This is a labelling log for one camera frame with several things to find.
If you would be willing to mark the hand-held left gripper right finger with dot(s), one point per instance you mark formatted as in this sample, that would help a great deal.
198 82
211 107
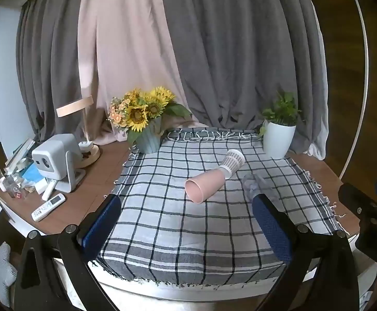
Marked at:
272 230

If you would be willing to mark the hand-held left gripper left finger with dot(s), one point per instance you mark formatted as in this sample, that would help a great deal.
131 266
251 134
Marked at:
101 223

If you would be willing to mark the pink cup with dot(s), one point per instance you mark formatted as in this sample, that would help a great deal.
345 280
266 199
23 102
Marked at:
204 184

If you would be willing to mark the clear plastic cup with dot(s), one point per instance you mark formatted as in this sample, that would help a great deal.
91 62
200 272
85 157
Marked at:
253 184

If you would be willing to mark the white patterned paper cup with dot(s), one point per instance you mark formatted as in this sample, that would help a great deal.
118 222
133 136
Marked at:
233 162

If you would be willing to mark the slim white remote control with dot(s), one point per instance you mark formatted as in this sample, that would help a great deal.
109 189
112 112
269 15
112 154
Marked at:
49 190

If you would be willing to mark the checked grey white cloth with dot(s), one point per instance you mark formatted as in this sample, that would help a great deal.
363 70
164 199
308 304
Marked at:
175 233

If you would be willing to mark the white grey projector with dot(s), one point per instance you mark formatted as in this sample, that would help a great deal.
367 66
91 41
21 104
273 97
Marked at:
53 158

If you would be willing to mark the blue packet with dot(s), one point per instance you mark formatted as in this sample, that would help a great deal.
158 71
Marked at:
32 173

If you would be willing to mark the white plant pot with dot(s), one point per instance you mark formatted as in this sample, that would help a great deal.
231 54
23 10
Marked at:
279 139

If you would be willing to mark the small glass jar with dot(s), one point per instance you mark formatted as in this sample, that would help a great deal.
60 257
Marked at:
13 186

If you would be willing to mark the grey-green ribbed vase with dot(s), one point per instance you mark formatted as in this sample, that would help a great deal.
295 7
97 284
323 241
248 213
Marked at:
149 139

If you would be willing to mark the stack of books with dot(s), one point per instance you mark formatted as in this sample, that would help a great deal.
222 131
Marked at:
19 155

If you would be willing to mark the grey star-shaped pillow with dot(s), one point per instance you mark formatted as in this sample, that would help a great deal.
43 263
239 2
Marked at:
2 272

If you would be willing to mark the green potted plant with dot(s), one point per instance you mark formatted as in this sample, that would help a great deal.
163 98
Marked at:
280 110

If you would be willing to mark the wooden desk lamp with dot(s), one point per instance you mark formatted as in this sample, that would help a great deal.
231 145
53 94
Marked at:
76 106

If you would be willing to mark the sunflower bouquet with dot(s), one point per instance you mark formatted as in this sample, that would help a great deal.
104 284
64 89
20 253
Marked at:
143 110

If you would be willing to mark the grey curtain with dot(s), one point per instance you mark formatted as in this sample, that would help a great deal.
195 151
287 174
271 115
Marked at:
240 55
52 55

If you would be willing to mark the pink curtain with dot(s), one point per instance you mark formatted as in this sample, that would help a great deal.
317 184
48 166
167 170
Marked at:
123 45

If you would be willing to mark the white hoop frame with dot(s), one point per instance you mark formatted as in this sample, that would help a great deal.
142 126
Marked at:
363 55

